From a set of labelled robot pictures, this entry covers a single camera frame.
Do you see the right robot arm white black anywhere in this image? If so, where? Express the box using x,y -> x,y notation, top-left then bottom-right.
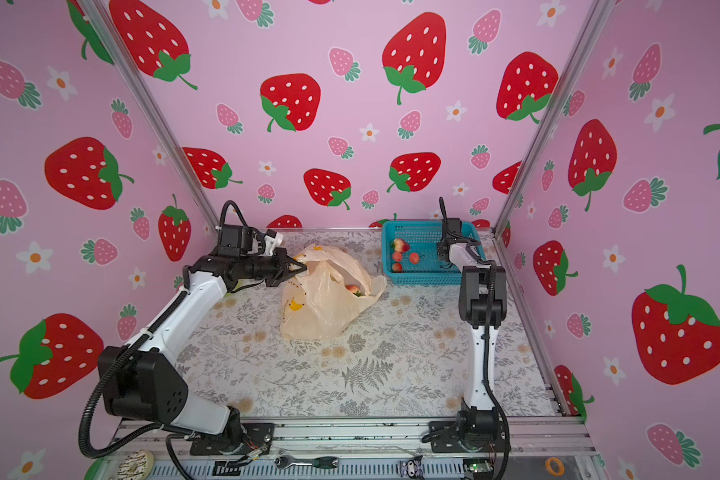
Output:
437,216 -> 508,451

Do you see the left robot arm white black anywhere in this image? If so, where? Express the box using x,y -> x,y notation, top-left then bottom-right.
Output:
78,225 -> 307,459

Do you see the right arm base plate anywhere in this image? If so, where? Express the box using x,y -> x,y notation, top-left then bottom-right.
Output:
426,419 -> 512,454

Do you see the small cartoon figure sticker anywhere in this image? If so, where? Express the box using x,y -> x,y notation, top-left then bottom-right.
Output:
398,456 -> 424,480

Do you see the fake peach half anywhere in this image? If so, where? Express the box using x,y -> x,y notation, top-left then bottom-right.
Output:
392,238 -> 410,253

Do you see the teal plastic basket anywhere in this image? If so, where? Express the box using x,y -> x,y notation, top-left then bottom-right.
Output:
382,220 -> 487,286

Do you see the red fake apple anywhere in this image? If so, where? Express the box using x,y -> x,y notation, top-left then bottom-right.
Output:
345,285 -> 364,297

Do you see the banana print plastic bag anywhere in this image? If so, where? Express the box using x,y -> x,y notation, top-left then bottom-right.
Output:
280,244 -> 387,341

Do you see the ratchet wrench green handle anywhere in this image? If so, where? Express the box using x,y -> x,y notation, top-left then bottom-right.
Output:
274,455 -> 340,470

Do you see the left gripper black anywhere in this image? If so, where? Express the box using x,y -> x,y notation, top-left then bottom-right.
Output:
241,250 -> 307,287

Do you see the aluminium rail frame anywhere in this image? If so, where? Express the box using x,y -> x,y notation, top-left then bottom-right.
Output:
93,417 -> 608,479

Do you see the green circuit board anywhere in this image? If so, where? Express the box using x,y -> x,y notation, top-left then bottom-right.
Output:
462,458 -> 494,480

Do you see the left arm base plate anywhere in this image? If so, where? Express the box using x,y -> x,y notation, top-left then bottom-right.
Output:
190,422 -> 275,456

